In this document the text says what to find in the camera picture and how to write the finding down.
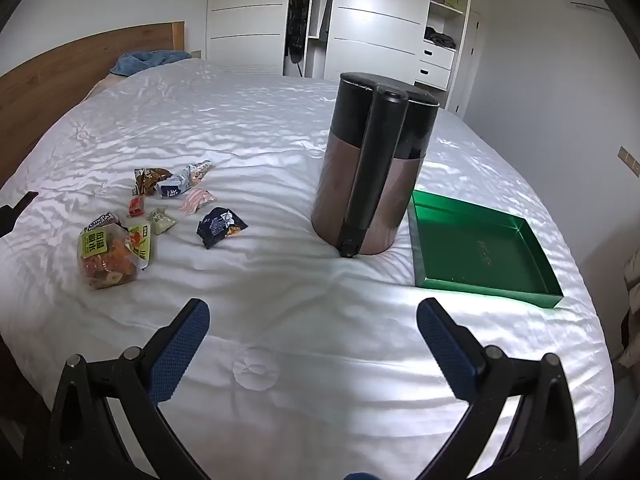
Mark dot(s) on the small red snack packet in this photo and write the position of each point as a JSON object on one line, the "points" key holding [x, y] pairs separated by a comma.
{"points": [[136, 207]]}

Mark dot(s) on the wooden headboard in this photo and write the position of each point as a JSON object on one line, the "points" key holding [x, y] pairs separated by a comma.
{"points": [[60, 60]]}

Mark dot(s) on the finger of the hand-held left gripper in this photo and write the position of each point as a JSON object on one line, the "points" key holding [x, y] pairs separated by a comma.
{"points": [[12, 212]]}

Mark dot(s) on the pink striped snack packet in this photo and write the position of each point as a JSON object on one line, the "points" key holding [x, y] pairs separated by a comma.
{"points": [[197, 201]]}

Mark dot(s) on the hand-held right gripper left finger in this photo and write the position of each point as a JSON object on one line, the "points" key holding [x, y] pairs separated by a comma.
{"points": [[175, 350]]}

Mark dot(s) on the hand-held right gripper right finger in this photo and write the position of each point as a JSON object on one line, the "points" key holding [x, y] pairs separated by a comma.
{"points": [[445, 345]]}

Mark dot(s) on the white and blue snack packet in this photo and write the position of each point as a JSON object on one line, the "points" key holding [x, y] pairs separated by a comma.
{"points": [[180, 182]]}

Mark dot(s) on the green tray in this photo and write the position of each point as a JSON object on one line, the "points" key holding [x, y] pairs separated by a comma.
{"points": [[475, 255]]}

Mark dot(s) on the dark hanging clothes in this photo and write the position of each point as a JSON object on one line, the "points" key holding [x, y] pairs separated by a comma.
{"points": [[297, 10]]}

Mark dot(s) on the black snack packet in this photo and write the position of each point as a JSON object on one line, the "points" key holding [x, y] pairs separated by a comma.
{"points": [[215, 225]]}

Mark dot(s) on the brown snack packet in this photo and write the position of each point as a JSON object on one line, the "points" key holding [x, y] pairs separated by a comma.
{"points": [[150, 177]]}

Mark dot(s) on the large clear mixed snack bag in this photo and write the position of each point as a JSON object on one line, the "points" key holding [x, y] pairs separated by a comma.
{"points": [[107, 260]]}

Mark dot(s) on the dark folded clothes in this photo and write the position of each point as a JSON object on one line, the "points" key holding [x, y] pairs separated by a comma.
{"points": [[440, 38]]}

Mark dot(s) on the white wardrobe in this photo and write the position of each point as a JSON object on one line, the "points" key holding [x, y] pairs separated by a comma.
{"points": [[370, 20]]}

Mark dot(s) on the blue towel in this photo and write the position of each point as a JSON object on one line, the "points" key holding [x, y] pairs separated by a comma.
{"points": [[145, 61]]}

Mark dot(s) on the small pale green snack packet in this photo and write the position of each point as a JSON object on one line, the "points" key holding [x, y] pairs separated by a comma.
{"points": [[161, 220]]}

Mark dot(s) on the white duvet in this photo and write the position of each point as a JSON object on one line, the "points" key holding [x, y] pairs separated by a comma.
{"points": [[280, 125]]}

